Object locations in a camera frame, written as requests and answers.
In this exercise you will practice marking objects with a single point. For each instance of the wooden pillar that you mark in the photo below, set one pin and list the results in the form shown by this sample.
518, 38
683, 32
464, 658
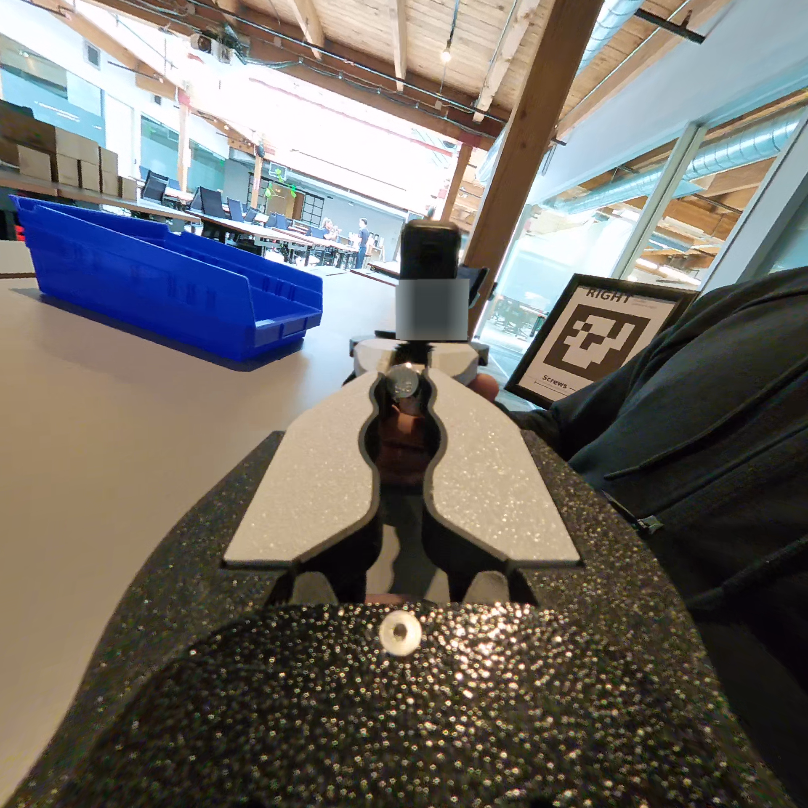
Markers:
530, 139

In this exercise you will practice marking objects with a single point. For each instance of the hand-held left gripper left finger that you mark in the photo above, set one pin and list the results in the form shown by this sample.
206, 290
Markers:
309, 486

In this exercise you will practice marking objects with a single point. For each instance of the stack of cardboard boxes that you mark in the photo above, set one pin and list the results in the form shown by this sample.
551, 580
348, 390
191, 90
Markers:
63, 158

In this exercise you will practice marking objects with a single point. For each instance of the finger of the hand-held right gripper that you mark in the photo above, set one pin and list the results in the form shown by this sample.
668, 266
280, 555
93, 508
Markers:
373, 357
457, 362

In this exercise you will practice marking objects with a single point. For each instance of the steel hex bolt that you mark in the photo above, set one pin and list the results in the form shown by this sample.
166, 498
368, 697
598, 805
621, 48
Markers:
404, 385

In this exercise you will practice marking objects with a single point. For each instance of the person's right hand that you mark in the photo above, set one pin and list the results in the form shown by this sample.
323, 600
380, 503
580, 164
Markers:
484, 385

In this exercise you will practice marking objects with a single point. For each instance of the black framed marker sign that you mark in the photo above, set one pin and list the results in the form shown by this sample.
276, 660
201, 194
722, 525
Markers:
594, 341

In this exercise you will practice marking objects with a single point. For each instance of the blue plastic bin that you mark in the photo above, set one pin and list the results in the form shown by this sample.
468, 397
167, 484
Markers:
164, 291

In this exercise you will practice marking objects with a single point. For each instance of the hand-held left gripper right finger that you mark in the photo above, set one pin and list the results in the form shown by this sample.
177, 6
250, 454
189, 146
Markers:
499, 493

